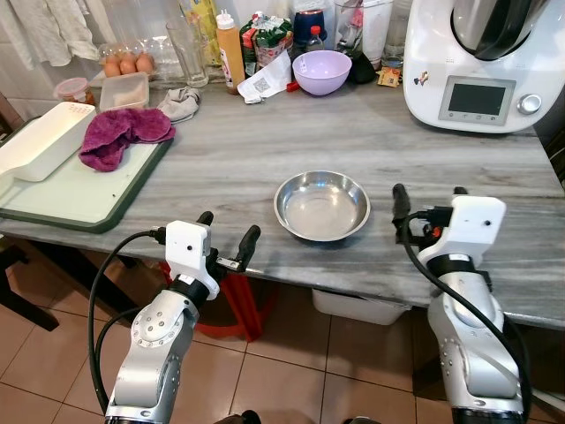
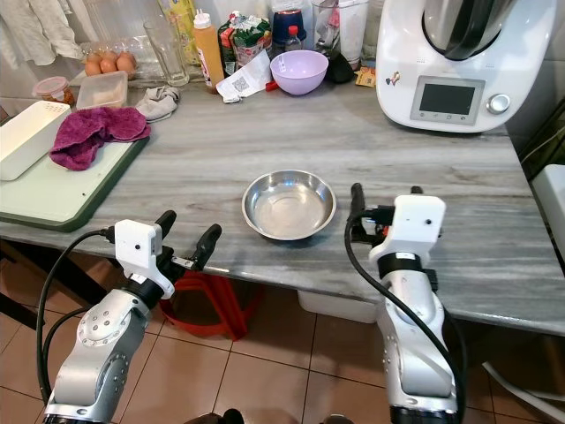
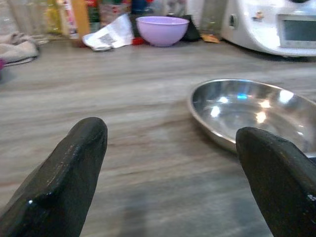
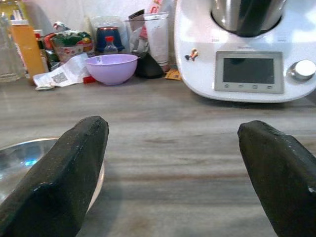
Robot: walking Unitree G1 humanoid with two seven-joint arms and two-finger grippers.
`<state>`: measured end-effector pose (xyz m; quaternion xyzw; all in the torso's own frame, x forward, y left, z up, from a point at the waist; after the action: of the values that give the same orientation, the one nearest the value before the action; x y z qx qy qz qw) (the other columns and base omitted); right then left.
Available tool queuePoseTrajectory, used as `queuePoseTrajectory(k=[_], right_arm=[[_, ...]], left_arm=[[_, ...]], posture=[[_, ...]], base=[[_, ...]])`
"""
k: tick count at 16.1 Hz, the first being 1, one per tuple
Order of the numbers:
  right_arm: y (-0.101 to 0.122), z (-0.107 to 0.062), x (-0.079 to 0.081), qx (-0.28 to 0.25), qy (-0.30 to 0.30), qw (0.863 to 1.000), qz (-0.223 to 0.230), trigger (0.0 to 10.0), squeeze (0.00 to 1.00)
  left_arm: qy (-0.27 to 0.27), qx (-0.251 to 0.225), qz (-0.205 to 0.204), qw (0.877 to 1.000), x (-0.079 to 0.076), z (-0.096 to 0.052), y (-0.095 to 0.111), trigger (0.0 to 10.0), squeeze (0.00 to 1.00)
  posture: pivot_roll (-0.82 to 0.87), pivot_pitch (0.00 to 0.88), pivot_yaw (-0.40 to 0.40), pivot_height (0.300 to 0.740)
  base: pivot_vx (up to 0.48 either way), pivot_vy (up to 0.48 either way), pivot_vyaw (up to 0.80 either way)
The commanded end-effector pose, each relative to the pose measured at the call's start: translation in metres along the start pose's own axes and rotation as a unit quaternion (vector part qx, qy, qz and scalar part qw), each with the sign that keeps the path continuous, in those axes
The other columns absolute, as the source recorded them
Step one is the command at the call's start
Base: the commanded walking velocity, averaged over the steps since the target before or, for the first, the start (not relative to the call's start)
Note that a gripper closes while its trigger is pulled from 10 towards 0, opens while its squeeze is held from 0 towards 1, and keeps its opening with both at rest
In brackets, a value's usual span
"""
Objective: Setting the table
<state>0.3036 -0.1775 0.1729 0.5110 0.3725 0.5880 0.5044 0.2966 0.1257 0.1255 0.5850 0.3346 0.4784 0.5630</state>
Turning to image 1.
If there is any clear plastic food box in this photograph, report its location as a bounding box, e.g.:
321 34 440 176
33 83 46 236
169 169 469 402
98 72 151 112

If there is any white paper with QR code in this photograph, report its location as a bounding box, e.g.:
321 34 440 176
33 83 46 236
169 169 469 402
236 52 295 106

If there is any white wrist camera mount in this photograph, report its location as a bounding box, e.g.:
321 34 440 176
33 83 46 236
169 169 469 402
164 220 221 302
417 195 509 267

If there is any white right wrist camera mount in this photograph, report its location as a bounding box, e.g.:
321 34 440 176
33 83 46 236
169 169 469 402
417 195 509 267

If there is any white hanging cloth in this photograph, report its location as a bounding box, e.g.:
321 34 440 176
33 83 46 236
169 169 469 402
0 0 100 69

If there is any white rectangular container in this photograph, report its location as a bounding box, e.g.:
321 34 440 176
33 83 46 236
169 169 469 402
0 102 97 184

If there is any tall clear drinking glass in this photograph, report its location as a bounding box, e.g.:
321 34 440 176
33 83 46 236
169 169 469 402
165 17 210 88

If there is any dark blue jar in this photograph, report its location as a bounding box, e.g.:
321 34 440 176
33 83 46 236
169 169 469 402
292 6 330 50

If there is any small black object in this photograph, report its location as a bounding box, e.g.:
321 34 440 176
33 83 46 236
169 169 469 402
348 51 380 86

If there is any white kitchen cooking machine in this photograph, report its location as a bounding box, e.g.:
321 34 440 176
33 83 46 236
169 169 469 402
403 0 565 136

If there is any purple towel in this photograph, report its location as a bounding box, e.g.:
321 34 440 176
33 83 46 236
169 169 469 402
79 107 177 174

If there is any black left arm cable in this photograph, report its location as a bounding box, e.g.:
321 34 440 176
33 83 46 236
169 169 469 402
87 227 169 413

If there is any pale green cutting board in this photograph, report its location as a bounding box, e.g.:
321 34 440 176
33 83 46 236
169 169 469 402
0 132 174 235

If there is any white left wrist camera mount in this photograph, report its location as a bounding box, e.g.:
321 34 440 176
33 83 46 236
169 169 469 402
164 220 221 302

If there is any orange sauce bottle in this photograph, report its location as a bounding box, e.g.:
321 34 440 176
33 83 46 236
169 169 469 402
215 10 247 95

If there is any yellow packet bag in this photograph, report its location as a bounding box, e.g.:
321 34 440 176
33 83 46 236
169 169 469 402
180 0 222 64

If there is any small round food tub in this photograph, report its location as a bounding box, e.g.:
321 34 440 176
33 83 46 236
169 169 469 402
54 77 96 108

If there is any green snack bag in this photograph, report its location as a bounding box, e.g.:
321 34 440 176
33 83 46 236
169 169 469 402
239 11 295 77

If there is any lilac plastic bowl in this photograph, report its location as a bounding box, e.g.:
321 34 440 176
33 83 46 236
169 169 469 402
291 49 354 97

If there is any grey crumpled cloth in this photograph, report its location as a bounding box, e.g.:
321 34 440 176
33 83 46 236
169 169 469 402
156 86 203 124

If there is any white tall jug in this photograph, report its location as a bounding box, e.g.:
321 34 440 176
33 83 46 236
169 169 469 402
334 0 395 64

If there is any red stool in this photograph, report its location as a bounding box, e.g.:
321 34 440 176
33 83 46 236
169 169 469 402
159 261 267 343

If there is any white plastic box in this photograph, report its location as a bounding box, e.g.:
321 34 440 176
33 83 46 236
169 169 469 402
310 286 412 327

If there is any clear egg carton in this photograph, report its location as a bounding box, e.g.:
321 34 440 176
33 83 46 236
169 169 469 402
97 42 162 80

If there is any small yellow sachet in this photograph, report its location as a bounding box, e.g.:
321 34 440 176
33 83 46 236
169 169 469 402
377 65 404 88

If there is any stainless steel bowl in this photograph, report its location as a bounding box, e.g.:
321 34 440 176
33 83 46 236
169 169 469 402
273 170 373 244

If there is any small bottle with red cap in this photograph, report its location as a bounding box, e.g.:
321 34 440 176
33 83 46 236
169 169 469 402
305 25 326 54

